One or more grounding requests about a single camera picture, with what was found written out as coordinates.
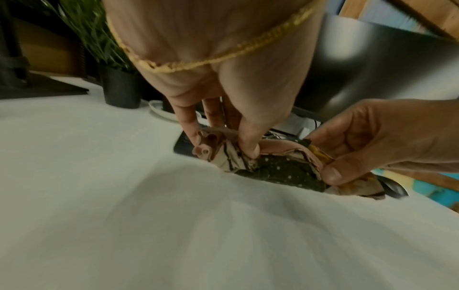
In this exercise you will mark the person's right hand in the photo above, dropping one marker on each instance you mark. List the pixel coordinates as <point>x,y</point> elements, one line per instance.
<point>394,136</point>

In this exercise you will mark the person's left hand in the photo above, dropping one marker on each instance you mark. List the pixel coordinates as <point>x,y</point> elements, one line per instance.
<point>233,85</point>

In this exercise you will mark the black computer mouse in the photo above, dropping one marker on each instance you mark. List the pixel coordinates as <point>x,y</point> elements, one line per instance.
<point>394,187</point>

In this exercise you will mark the black keyboard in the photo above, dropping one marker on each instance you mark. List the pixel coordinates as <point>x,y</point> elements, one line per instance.
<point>183,144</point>

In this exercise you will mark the patterned round saucer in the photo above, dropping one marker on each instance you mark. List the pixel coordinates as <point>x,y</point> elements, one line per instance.
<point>159,111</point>

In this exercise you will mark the yellow and green cleaning cloth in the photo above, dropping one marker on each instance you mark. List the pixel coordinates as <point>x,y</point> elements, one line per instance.
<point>287,172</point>

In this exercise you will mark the bushy green plant grey pot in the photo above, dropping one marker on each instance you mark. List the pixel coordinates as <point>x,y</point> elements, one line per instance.
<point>122,90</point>

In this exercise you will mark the black monitor with red-striped stand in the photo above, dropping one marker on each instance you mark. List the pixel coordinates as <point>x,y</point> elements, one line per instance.
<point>376,56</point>

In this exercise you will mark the brown cardboard box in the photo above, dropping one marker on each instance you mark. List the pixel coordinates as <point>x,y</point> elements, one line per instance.
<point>46,51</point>

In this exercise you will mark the black monitor with white label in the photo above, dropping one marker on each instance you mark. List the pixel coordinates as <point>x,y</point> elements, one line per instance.
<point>36,87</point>

